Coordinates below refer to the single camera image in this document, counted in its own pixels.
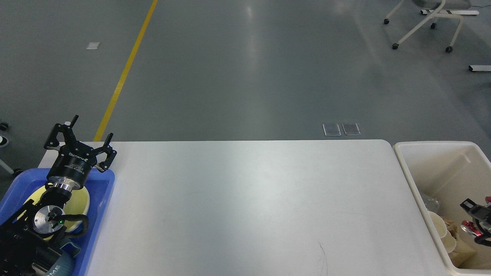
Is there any floor outlet cover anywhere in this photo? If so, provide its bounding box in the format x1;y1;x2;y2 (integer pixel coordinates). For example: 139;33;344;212
322;123;342;137
342;123;361;136

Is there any red snack wrapper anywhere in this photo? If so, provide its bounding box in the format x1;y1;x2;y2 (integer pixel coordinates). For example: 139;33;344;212
461;196;491;237

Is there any brown paper wrapper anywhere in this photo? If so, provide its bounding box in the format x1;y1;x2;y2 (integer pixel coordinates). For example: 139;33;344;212
441;217;461;240

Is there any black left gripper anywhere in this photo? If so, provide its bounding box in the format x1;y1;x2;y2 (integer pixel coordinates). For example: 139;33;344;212
44;115;117;191

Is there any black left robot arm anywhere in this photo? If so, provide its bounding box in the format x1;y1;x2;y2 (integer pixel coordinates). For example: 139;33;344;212
1;115;117;276

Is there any floor outlet cover left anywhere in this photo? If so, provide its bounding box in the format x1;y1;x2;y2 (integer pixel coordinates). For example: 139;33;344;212
322;123;342;137

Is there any brown paper bag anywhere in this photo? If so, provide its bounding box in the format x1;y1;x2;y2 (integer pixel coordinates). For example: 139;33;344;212
448;239;477;268

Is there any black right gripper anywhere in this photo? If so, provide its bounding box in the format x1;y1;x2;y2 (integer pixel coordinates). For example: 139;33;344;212
460;199;491;247

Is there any blue plastic tray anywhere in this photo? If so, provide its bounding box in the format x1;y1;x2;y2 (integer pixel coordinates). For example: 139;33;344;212
0;168;115;276

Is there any aluminium foil tray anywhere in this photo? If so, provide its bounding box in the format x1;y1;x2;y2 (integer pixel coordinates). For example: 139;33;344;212
419;192;441;213

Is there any white floor marker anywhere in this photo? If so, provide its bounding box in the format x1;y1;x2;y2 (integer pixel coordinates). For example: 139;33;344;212
86;42;101;50

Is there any blue-grey HOME mug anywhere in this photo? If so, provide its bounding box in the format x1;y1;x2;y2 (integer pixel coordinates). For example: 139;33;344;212
41;238;81;276

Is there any beige plastic bin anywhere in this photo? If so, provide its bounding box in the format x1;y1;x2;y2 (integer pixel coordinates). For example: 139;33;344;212
393;141;491;276

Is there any floor outlet cover right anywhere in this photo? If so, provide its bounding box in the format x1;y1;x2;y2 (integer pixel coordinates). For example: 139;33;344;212
342;123;361;136

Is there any yellow plastic plate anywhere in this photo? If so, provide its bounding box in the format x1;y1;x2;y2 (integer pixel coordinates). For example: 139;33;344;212
23;184;90;239

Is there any white paper cup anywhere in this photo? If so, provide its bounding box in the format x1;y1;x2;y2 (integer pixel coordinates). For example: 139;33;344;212
440;230;456;254
427;210;448;239

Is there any white table leg bar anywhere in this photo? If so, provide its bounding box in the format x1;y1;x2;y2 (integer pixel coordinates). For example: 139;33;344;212
468;65;491;72

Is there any white far base bar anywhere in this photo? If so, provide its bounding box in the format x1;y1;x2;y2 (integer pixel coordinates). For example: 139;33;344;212
420;9;480;16

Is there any white rolling chair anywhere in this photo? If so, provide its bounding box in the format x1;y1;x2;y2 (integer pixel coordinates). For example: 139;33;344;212
391;0;472;53

